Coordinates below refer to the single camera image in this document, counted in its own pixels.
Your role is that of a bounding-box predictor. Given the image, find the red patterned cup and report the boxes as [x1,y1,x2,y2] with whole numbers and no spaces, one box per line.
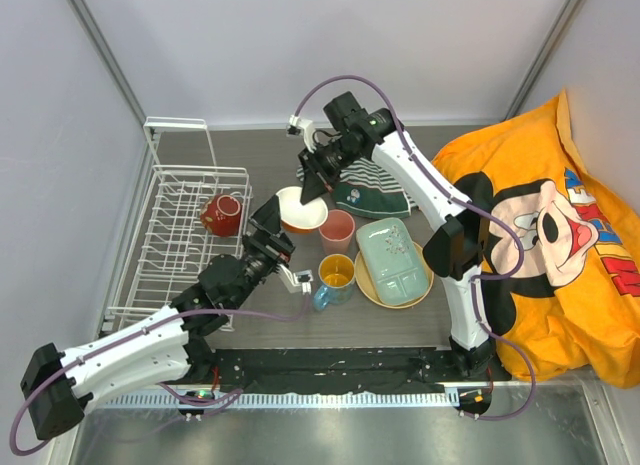
[200,194,243,237]

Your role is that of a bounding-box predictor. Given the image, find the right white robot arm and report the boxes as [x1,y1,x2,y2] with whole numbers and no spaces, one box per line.
[287,92,495,380]

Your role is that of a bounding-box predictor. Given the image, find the white slotted cable duct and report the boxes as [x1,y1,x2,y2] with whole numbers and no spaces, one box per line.
[102,388,459,409]

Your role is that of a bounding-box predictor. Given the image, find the light green divided tray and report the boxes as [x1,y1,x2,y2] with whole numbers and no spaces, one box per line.
[356,218,432,308]

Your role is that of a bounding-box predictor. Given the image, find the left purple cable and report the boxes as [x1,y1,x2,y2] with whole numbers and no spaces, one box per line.
[9,284,314,457]

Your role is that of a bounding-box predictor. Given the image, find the orange cartoon cloth bag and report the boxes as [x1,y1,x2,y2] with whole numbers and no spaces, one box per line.
[433,95,639,388]

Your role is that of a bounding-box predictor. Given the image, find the pink cup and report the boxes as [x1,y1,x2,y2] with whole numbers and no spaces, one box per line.
[318,209,355,255]

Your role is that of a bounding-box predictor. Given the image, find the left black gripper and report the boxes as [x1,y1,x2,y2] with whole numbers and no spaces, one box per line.
[229,196,295,310]

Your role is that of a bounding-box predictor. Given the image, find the white wire dish rack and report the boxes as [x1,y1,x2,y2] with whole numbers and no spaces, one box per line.
[100,117,253,336]

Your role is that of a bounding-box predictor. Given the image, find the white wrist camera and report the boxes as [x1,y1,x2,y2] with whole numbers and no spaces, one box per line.
[277,265,313,295]
[286,114,317,153]

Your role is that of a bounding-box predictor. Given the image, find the green striped towel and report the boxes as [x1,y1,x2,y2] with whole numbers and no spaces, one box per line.
[295,154,424,220]

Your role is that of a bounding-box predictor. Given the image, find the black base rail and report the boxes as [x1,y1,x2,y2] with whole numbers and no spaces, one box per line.
[181,347,511,395]

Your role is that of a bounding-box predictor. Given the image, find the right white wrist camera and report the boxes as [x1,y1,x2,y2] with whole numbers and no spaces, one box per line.
[286,114,317,153]

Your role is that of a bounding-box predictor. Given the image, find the orange bowl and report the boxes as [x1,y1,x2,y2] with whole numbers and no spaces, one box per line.
[276,186,329,234]

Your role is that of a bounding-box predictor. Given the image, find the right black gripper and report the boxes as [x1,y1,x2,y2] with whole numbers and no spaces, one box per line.
[298,138,362,205]

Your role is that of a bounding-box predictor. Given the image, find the blue patterned bowl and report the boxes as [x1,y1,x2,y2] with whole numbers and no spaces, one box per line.
[313,254,355,311]

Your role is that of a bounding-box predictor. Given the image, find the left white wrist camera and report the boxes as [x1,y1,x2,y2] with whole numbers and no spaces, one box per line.
[277,265,313,295]

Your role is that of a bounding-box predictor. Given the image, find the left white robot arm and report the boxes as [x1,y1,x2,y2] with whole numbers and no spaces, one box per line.
[18,196,295,441]

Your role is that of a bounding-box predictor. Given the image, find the yellow round plate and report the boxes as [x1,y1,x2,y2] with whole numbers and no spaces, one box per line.
[355,242,434,309]

